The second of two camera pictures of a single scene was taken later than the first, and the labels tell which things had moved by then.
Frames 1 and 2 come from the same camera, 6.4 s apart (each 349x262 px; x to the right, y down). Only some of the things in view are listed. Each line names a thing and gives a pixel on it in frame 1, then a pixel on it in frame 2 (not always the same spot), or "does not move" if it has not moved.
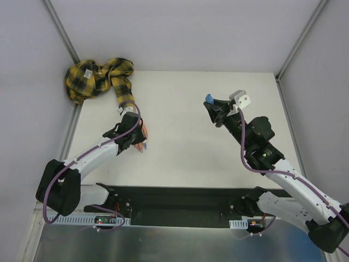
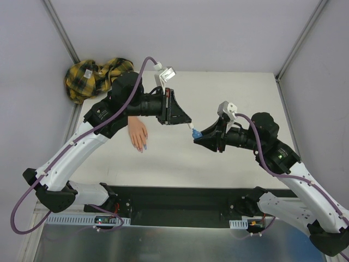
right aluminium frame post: (299, 42) does not move
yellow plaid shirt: (84, 79) does not move
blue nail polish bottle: (209, 99) -> (196, 134)
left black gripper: (139, 137) -> (167, 106)
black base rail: (179, 206) does not move
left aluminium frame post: (47, 5) does not move
